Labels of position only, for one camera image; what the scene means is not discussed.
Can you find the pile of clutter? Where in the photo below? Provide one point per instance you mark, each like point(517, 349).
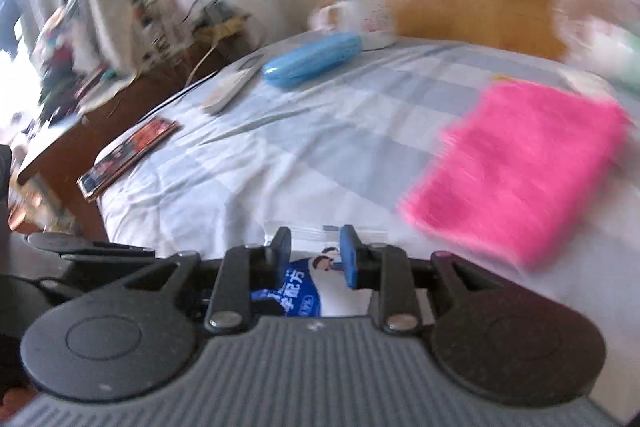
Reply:
point(75, 47)

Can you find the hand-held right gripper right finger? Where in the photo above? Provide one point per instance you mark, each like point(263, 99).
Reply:
point(350, 257)

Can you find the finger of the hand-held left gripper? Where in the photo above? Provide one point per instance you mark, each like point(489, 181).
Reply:
point(100, 247)

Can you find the blue glasses case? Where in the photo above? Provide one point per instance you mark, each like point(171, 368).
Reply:
point(310, 59)

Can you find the pale green bundle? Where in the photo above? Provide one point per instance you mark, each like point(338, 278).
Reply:
point(617, 54)

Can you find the grey power adapter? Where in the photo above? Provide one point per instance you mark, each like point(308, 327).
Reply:
point(216, 13)

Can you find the white blue printed packet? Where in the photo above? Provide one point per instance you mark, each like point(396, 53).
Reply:
point(320, 289)

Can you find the white enamel mug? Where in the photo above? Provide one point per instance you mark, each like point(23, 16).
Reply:
point(370, 22)

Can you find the pink fluffy towel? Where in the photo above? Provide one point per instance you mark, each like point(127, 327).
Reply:
point(515, 167)

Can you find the brown wooden side table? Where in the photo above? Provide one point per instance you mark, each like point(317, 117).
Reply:
point(125, 107)

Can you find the dark red book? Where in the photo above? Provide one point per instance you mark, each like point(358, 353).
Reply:
point(130, 152)

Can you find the silver remote control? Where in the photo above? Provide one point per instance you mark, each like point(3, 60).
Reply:
point(230, 89)

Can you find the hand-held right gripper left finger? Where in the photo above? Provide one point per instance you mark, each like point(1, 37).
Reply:
point(281, 259)

